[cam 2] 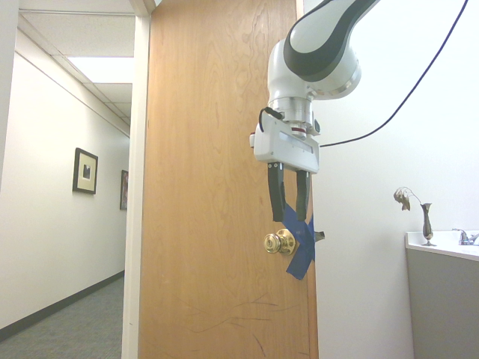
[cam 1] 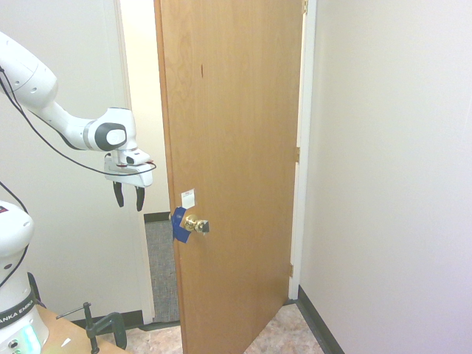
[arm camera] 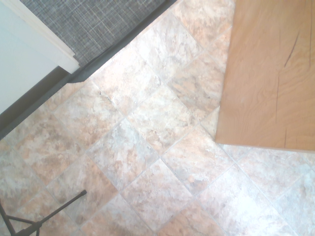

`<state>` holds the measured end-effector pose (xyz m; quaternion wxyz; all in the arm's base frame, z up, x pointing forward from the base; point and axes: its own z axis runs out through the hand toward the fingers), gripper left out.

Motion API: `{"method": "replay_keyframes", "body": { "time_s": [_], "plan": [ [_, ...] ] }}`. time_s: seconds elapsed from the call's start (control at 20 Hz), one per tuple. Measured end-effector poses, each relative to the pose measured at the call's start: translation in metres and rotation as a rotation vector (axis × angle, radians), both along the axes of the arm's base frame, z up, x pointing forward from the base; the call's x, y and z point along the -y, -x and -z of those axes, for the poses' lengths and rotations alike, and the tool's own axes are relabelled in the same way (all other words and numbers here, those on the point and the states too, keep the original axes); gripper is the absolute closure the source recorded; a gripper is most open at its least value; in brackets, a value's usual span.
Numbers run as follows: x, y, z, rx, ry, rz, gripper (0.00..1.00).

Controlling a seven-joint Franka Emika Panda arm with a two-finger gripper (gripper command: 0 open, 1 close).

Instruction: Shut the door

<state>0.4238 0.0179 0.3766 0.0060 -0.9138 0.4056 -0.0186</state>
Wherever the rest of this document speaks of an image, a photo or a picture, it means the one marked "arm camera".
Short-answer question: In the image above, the light wooden cabinet door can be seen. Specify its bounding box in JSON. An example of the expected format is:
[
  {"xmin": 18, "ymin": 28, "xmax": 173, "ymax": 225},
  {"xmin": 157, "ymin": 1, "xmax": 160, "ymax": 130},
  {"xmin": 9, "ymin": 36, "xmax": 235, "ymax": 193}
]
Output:
[{"xmin": 215, "ymin": 0, "xmax": 315, "ymax": 155}]

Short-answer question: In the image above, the white door panel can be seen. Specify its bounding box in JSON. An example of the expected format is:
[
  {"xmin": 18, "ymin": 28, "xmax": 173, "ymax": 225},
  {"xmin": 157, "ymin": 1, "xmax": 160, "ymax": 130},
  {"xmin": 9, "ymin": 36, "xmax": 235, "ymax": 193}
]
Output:
[{"xmin": 6, "ymin": 0, "xmax": 82, "ymax": 74}]

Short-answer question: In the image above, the dark floor threshold strip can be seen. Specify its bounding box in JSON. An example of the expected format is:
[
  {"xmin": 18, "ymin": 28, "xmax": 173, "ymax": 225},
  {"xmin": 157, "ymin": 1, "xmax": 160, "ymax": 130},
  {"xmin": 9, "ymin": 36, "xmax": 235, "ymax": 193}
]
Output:
[{"xmin": 0, "ymin": 0, "xmax": 185, "ymax": 141}]

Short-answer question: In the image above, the grey woven floor mat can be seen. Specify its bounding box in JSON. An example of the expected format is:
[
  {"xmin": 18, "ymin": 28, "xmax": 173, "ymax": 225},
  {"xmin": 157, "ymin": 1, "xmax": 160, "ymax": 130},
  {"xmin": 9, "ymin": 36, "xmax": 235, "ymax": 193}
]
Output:
[{"xmin": 20, "ymin": 0, "xmax": 169, "ymax": 67}]

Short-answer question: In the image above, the black tripod stand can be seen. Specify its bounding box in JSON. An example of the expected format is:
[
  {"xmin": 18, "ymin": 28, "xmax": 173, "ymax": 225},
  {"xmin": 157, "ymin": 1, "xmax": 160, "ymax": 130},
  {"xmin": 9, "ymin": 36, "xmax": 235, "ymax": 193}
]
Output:
[{"xmin": 0, "ymin": 189, "xmax": 88, "ymax": 236}]

